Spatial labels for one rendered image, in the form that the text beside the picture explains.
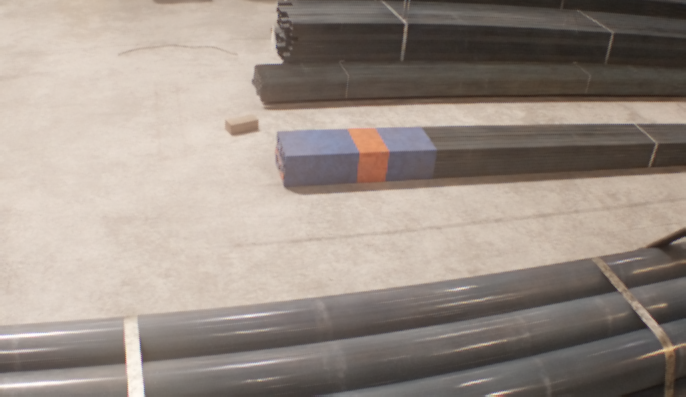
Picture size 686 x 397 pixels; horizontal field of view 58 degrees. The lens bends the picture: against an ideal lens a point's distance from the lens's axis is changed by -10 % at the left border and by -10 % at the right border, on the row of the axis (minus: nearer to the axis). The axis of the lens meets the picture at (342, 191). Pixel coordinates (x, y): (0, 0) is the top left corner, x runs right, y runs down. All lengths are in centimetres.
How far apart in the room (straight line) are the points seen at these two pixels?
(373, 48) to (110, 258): 217
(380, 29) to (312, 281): 197
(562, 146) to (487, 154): 44
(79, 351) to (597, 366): 122
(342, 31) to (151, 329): 278
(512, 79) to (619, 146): 93
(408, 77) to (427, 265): 158
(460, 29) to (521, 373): 304
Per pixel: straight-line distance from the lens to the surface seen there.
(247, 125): 357
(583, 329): 179
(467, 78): 420
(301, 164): 307
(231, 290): 254
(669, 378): 185
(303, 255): 272
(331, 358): 153
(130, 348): 155
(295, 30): 398
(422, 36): 423
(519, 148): 344
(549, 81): 451
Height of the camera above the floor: 166
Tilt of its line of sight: 32 degrees down
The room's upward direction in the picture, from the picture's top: 6 degrees clockwise
